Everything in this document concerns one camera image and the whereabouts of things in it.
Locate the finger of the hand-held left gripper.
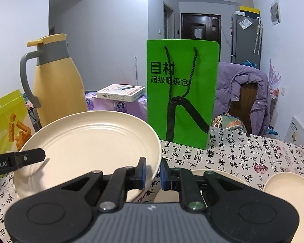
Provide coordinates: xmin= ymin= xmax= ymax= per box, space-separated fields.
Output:
xmin=14 ymin=149 xmax=46 ymax=169

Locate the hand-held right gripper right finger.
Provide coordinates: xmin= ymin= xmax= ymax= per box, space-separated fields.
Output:
xmin=160 ymin=159 xmax=246 ymax=212

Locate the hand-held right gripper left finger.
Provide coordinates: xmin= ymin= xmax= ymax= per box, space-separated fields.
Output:
xmin=61 ymin=157 xmax=147 ymax=212

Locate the cream ribbed plate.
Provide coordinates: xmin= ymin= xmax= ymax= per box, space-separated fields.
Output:
xmin=13 ymin=111 xmax=162 ymax=203
xmin=263 ymin=172 xmax=304 ymax=203
xmin=153 ymin=169 xmax=247 ymax=203

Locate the yellow-green snack bag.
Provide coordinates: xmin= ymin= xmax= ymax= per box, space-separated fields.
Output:
xmin=0 ymin=89 xmax=33 ymax=157

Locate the purple tissue pack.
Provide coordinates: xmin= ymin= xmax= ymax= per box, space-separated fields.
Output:
xmin=85 ymin=91 xmax=149 ymax=122

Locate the green paper bag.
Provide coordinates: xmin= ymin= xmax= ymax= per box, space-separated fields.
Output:
xmin=146 ymin=39 xmax=219 ymax=150

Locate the yellow thermos jug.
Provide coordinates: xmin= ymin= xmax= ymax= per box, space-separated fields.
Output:
xmin=20 ymin=33 xmax=88 ymax=129

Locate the wicker basket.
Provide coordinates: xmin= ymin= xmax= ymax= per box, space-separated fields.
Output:
xmin=212 ymin=114 xmax=230 ymax=127

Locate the calligraphy print tablecloth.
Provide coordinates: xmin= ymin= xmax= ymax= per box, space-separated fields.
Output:
xmin=0 ymin=125 xmax=304 ymax=243

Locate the flat white cardboard box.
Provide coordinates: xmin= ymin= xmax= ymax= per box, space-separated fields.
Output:
xmin=96 ymin=84 xmax=146 ymax=103

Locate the patterned seat cushion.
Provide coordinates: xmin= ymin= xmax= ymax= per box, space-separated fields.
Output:
xmin=222 ymin=114 xmax=250 ymax=133

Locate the brown wooden chair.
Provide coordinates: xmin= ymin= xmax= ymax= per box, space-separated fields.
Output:
xmin=229 ymin=83 xmax=258 ymax=134

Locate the purple padded jacket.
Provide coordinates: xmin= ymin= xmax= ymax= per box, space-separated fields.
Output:
xmin=213 ymin=61 xmax=271 ymax=136

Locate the storage rack with bottles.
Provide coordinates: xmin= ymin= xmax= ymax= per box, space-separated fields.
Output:
xmin=269 ymin=88 xmax=280 ymax=134

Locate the dark brown entrance door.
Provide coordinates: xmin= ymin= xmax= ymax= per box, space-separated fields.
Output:
xmin=181 ymin=13 xmax=221 ymax=45

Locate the grey refrigerator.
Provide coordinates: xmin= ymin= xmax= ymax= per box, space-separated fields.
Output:
xmin=230 ymin=13 xmax=261 ymax=69

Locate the white folded umbrella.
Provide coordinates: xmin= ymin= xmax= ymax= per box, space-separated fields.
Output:
xmin=253 ymin=18 xmax=264 ymax=55

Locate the yellow and black box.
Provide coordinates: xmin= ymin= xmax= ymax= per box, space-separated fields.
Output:
xmin=239 ymin=6 xmax=261 ymax=14

